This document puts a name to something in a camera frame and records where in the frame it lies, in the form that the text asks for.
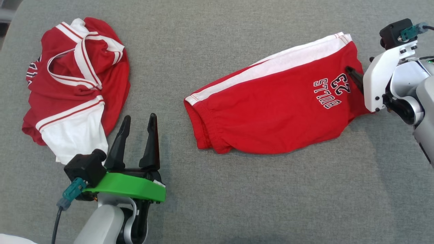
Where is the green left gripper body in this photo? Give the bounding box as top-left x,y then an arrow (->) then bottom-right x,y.
82,166 -> 166,204

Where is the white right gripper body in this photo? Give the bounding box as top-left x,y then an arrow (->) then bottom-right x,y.
363,40 -> 418,113

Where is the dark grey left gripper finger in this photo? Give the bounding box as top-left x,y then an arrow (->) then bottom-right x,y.
104,115 -> 131,170
139,113 -> 160,170

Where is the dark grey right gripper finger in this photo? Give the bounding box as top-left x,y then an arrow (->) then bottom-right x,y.
345,66 -> 365,95

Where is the red Bulls jersey white trim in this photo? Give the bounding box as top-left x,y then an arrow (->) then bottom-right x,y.
22,17 -> 131,165

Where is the red shorts white side stripe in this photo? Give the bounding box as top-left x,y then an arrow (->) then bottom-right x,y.
184,32 -> 373,155

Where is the grey fabric sofa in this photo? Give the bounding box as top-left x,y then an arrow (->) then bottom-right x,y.
0,0 -> 434,244

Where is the left black cable teal plug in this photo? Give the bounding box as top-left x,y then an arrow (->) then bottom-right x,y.
52,177 -> 87,244

